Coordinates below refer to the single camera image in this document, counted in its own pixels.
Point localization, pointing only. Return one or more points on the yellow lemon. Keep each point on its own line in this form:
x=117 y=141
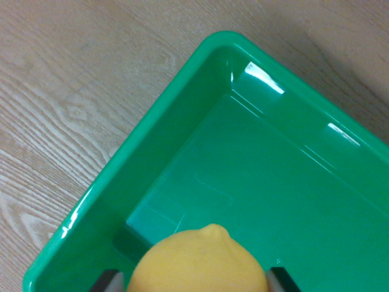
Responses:
x=200 y=261

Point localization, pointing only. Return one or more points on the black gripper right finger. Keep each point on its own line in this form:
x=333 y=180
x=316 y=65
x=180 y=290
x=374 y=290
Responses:
x=281 y=280

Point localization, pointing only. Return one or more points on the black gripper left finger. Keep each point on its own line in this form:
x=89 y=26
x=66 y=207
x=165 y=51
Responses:
x=109 y=281

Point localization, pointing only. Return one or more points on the green plastic bin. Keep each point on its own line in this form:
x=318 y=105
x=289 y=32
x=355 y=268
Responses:
x=258 y=167

